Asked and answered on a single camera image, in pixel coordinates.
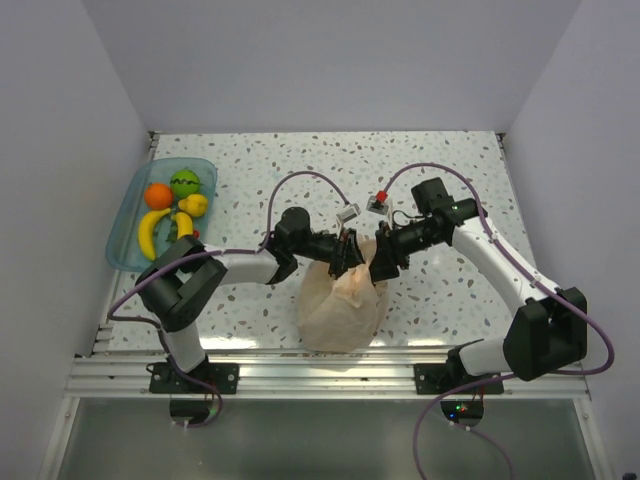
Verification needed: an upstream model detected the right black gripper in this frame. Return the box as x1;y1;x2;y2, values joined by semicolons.
364;220;444;284

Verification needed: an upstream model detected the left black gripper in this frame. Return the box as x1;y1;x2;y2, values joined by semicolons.
292;227;369;284

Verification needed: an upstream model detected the orange plastic bag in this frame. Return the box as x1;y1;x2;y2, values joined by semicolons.
297;237;388;353

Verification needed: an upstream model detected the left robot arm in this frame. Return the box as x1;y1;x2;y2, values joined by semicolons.
135;207;373;393

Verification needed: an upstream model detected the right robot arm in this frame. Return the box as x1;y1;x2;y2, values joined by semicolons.
370;178;587;393

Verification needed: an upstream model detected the fake yellow lemon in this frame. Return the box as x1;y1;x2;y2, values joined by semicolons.
178;193;209;218

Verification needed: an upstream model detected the fake yellow banana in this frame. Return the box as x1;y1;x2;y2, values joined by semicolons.
172;211;194;240
137;208;171;261

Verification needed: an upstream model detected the fake green apple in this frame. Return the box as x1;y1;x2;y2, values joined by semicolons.
170;169;201;199

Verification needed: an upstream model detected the fake orange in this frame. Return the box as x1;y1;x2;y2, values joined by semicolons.
144;183;174;211

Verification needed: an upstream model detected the right round controller board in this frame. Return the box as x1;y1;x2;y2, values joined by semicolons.
440;400;485;427

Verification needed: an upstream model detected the round controller board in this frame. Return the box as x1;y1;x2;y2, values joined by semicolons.
169;399;214;428
440;400;485;427

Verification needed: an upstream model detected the blue plastic tray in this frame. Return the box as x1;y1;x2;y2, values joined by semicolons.
106;157;217;272

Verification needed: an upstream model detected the left round controller board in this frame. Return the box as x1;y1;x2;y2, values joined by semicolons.
169;399;214;428

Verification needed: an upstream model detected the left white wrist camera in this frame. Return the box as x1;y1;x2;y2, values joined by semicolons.
336;203;361;225

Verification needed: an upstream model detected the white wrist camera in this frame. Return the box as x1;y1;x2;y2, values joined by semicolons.
336;203;361;225
366;190;393;218

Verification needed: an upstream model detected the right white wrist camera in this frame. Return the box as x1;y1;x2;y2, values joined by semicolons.
366;190;393;218

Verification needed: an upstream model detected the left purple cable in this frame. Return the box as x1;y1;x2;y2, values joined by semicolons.
107;170;351;331

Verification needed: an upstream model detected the purple cable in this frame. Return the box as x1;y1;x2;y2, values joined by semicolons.
107;170;351;331
412;162;616;480

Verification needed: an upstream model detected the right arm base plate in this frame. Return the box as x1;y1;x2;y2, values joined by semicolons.
413;345;501;395

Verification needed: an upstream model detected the aluminium rail frame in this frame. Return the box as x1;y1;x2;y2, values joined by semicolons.
63;344;591;399

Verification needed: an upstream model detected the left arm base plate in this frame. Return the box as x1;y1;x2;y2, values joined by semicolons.
146;362;240;395

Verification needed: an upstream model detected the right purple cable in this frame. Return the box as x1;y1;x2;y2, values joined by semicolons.
412;162;616;480

